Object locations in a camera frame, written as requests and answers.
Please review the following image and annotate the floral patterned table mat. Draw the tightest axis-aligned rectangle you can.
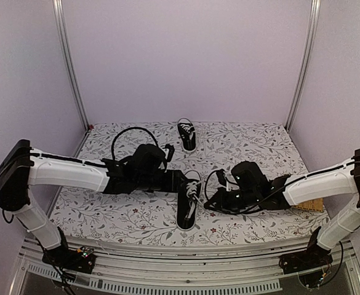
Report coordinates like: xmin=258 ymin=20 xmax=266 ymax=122
xmin=50 ymin=122 xmax=329 ymax=246

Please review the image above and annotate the left aluminium frame post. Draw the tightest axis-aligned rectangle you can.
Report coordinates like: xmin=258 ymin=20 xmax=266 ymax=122
xmin=52 ymin=0 xmax=90 ymax=132

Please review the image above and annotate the right aluminium frame post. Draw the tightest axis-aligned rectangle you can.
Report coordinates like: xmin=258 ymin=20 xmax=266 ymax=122
xmin=284 ymin=0 xmax=321 ymax=133

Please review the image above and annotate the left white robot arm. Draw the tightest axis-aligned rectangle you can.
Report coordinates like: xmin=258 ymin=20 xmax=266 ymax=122
xmin=0 ymin=140 xmax=187 ymax=267

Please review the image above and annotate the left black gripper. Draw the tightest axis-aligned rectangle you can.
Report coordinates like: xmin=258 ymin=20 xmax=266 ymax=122
xmin=135 ymin=170 xmax=189 ymax=194

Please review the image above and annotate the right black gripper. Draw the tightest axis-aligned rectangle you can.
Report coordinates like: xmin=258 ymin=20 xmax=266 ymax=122
xmin=204 ymin=186 xmax=259 ymax=214

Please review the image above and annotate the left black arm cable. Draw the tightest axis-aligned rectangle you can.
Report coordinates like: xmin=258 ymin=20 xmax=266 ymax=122
xmin=111 ymin=127 xmax=159 ymax=162

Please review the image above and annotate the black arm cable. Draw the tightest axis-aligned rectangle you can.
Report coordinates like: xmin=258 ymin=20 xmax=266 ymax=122
xmin=111 ymin=127 xmax=159 ymax=162
xmin=202 ymin=170 xmax=223 ymax=203

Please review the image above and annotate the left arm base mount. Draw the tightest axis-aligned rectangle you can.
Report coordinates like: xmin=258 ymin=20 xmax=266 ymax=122
xmin=42 ymin=246 xmax=97 ymax=274

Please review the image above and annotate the woven bamboo tray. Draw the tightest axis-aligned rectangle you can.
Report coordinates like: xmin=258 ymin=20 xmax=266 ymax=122
xmin=295 ymin=198 xmax=324 ymax=212

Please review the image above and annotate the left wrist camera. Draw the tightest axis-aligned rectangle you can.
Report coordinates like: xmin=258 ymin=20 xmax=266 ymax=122
xmin=162 ymin=143 xmax=175 ymax=171

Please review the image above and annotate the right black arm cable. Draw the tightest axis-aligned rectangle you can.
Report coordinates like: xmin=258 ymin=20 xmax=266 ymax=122
xmin=202 ymin=170 xmax=223 ymax=203

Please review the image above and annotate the black canvas sneaker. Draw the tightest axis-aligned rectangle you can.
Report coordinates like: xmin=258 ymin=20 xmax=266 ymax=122
xmin=176 ymin=170 xmax=202 ymax=231
xmin=177 ymin=118 xmax=196 ymax=152

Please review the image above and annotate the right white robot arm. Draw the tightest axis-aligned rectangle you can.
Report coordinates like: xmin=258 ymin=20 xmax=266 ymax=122
xmin=204 ymin=149 xmax=360 ymax=268

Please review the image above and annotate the aluminium frame post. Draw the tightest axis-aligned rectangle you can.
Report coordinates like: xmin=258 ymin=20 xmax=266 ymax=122
xmin=284 ymin=0 xmax=321 ymax=133
xmin=52 ymin=0 xmax=90 ymax=132

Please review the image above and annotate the front aluminium rail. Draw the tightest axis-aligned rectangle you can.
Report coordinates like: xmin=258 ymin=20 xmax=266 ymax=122
xmin=13 ymin=236 xmax=360 ymax=294

